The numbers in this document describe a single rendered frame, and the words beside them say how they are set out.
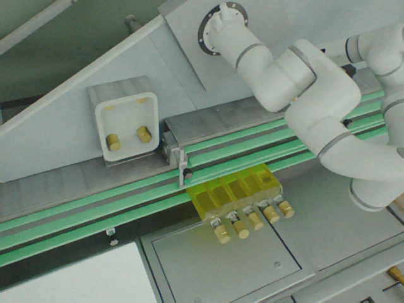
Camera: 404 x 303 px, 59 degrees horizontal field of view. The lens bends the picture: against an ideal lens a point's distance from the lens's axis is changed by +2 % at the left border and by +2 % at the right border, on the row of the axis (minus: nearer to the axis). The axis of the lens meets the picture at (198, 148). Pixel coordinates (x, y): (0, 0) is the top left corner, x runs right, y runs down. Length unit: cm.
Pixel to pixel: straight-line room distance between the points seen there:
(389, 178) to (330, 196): 77
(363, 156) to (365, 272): 64
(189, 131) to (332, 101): 51
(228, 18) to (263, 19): 16
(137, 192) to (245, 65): 52
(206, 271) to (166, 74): 62
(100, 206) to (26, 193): 22
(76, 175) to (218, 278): 54
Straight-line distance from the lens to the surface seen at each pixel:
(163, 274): 114
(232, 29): 95
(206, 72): 108
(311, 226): 137
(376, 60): 99
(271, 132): 120
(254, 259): 120
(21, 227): 112
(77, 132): 112
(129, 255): 118
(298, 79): 81
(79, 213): 109
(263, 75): 82
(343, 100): 77
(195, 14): 96
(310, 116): 76
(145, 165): 115
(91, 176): 115
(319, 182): 151
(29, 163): 118
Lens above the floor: 159
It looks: 38 degrees down
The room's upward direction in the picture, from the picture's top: 148 degrees clockwise
